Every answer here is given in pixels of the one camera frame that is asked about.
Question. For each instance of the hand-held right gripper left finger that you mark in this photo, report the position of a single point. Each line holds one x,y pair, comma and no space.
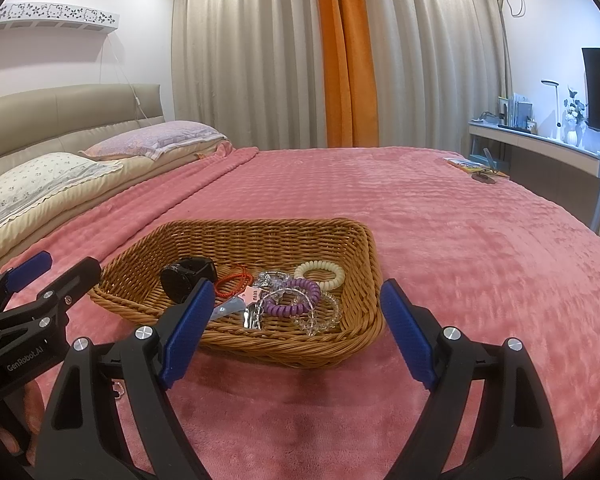
190,330

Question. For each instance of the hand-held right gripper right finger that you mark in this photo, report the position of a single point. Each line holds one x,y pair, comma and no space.
410,335

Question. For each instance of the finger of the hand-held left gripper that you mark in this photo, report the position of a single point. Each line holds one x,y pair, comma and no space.
75,282
30,266

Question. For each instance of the silver duckbill hair clip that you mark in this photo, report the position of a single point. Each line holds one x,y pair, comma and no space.
230,306

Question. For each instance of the pink star hair clip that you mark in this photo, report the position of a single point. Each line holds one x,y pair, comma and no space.
254,295

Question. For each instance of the silver crystal hair clip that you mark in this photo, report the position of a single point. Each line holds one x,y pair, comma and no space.
272,280

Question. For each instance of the brown wicker basket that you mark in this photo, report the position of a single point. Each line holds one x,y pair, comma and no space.
255,240

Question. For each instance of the black wrist watch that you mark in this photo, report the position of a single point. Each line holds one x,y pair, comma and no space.
180,280

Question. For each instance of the white floral pillow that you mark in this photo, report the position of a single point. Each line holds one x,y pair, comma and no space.
30,180

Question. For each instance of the pink plush blanket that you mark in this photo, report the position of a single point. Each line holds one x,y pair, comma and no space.
455,260

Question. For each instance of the small gold earring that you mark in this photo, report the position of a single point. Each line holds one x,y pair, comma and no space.
113,389

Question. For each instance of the beige pillows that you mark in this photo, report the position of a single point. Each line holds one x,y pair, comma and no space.
145,170

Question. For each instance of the beige padded headboard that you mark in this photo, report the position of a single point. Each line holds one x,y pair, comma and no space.
55,115

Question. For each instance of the purple pillow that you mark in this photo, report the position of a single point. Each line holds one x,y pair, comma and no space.
155,137

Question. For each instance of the phone stand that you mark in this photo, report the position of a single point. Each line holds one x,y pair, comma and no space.
485,176

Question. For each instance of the colourful printed book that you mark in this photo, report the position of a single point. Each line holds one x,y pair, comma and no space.
462,165

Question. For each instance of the white desk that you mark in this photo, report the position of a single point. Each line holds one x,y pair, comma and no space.
530,142

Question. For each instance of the white cat print shelf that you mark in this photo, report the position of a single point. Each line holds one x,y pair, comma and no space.
55,22

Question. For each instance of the books on desk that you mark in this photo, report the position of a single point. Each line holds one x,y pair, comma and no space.
522,112

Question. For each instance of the orange curtain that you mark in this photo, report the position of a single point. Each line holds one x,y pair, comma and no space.
350,85

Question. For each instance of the white vase with flowers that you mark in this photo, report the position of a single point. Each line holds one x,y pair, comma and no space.
572,132

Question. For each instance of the grey curtain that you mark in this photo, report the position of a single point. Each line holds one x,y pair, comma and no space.
430,60
245,60

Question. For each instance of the white desk lamp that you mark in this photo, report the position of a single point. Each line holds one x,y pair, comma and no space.
550,82

